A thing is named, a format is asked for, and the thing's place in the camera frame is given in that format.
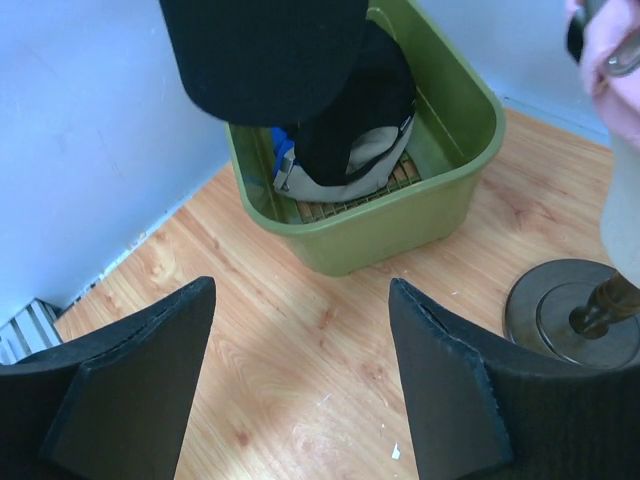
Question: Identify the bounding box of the blue item in bin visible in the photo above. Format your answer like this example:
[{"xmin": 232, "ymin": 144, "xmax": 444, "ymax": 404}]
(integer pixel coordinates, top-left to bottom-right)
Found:
[{"xmin": 270, "ymin": 125, "xmax": 299, "ymax": 177}]

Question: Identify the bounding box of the black cap white logo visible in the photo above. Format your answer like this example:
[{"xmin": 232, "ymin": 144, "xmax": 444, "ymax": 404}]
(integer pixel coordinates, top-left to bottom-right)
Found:
[{"xmin": 160, "ymin": 0, "xmax": 368, "ymax": 127}]

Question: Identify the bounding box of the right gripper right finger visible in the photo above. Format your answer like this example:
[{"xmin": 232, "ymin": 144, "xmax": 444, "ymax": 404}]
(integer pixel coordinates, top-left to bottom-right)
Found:
[{"xmin": 388, "ymin": 278, "xmax": 639, "ymax": 479}]

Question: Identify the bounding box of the pink baseball cap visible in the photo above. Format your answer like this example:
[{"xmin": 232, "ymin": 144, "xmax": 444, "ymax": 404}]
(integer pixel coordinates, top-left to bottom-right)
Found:
[{"xmin": 565, "ymin": 0, "xmax": 639, "ymax": 148}]

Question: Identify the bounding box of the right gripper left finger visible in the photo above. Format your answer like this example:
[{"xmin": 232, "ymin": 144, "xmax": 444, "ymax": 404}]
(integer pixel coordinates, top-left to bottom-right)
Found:
[{"xmin": 1, "ymin": 276, "xmax": 216, "ymax": 480}]

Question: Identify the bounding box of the green plastic bin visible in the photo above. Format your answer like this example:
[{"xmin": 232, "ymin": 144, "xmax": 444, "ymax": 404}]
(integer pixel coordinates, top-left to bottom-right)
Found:
[{"xmin": 226, "ymin": 1, "xmax": 506, "ymax": 277}]

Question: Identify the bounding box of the white mannequin head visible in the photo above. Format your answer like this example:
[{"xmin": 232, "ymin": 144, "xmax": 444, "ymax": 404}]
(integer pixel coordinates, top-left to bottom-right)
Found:
[{"xmin": 600, "ymin": 133, "xmax": 640, "ymax": 287}]

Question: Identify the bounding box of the beige and black cap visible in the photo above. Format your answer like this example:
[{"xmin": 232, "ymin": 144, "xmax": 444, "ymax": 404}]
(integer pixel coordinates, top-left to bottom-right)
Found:
[{"xmin": 273, "ymin": 115, "xmax": 415, "ymax": 203}]

